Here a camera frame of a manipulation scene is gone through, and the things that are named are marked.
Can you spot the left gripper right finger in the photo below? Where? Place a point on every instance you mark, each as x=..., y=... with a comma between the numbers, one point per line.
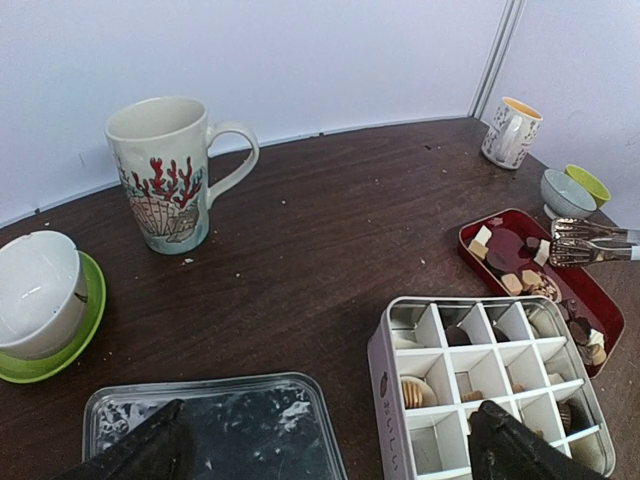
x=501, y=447

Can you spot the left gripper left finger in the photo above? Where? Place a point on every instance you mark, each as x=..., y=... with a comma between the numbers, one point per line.
x=161, y=447

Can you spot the lilac bunny tin lid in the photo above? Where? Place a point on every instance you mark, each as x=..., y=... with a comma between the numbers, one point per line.
x=271, y=426

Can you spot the lilac tin box with dividers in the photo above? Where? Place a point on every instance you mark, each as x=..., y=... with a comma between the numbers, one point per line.
x=434, y=360

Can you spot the red chocolate tray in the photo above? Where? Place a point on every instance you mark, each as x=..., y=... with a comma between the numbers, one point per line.
x=507, y=242

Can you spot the white metal tongs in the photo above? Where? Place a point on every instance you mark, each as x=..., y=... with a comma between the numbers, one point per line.
x=578, y=242

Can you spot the green saucer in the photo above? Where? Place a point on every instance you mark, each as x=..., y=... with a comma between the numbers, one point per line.
x=21, y=371

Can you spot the white bowl on saucer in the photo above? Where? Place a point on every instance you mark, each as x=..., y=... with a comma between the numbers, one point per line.
x=43, y=294

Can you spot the blue spiral patterned bowl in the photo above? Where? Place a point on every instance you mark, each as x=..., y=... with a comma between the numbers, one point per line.
x=565, y=198

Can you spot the yellow green small bowl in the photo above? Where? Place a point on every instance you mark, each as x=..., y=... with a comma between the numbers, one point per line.
x=589, y=182

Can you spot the tall floral mug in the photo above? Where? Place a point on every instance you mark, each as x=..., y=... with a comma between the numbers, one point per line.
x=160, y=146

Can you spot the white mug yellow inside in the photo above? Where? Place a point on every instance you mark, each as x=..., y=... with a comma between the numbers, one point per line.
x=511, y=133

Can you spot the right aluminium frame post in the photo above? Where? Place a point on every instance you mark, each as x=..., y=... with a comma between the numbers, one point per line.
x=507, y=26

